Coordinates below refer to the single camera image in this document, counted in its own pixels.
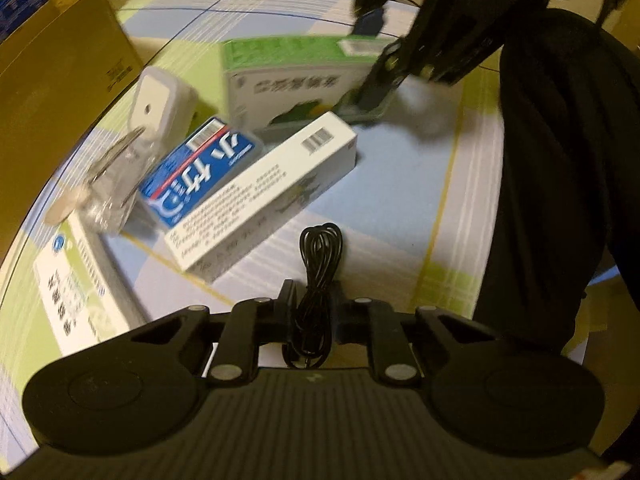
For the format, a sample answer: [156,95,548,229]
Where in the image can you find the black cable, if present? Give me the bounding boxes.
[280,221,345,371]

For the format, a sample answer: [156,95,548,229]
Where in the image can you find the white long medicine box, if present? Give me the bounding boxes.
[165,112,357,282]

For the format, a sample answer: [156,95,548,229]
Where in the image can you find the green white long box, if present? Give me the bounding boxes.
[222,35,392,132]

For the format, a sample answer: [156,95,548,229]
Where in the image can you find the blue white tissue pack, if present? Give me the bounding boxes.
[138,117,265,231]

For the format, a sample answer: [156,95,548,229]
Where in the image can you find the white green medicine box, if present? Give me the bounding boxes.
[32,214,145,356]

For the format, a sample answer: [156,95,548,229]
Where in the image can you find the white square night light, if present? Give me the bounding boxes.
[127,66,198,151]

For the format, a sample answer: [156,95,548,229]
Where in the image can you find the clear plastic bag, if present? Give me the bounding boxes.
[80,127,164,234]

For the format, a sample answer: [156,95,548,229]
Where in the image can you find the white plastic rice spoon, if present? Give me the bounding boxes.
[44,127,145,226]

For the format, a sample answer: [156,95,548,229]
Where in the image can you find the brown cardboard box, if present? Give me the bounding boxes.
[1,0,143,252]

